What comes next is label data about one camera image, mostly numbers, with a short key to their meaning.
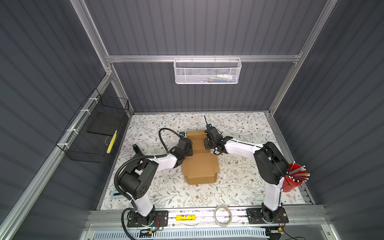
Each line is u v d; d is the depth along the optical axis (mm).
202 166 889
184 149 742
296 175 758
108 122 754
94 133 728
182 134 848
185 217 724
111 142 706
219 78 920
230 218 733
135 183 473
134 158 486
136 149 970
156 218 724
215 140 752
